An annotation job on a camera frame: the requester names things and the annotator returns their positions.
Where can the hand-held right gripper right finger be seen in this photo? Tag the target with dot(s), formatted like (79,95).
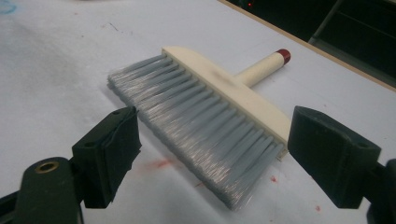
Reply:
(333,155)

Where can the cream brush with grey bristles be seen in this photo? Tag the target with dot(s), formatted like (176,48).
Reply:
(236,93)

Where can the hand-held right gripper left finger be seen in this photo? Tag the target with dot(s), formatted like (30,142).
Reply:
(106,155)

